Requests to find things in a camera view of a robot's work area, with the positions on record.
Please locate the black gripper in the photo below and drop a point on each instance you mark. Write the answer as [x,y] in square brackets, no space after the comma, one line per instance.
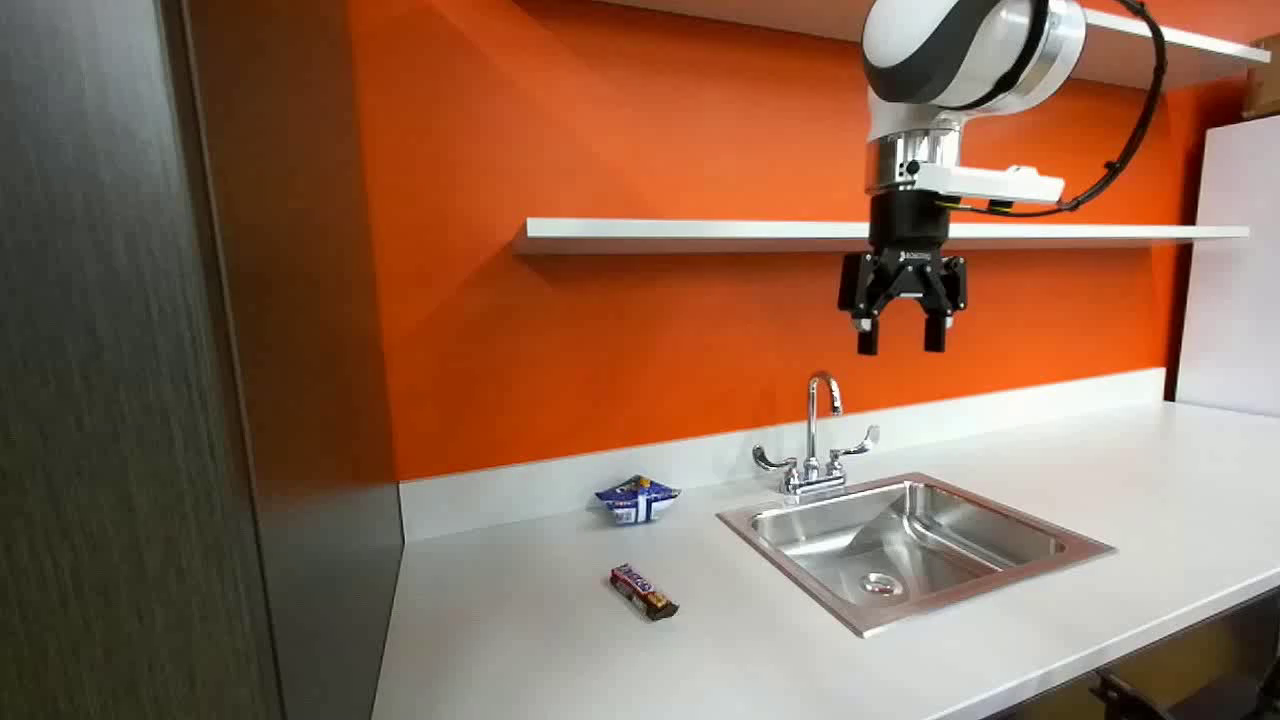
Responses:
[906,241]

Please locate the Snickers chocolate bar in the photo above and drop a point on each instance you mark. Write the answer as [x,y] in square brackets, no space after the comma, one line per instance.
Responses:
[645,594]

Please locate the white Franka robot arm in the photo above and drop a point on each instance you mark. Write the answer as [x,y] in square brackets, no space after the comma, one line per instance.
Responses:
[932,54]

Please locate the stainless steel sink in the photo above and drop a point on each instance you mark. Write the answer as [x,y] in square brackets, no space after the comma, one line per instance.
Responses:
[932,534]

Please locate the round sink drain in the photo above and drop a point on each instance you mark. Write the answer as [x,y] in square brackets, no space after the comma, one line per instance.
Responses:
[883,582]

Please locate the blue snack packet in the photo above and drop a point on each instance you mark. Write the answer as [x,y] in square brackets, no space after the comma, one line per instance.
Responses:
[636,500]

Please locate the white panel board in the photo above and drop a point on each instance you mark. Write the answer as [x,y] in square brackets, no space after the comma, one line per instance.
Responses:
[1232,266]

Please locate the dark chair under counter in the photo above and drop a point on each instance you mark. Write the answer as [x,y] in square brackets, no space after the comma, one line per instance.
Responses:
[1132,699]

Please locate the dark grey cabinet panel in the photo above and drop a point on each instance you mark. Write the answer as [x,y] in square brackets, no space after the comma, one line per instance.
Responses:
[134,401]

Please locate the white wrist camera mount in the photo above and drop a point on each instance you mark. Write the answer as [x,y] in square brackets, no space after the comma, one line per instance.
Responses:
[995,186]

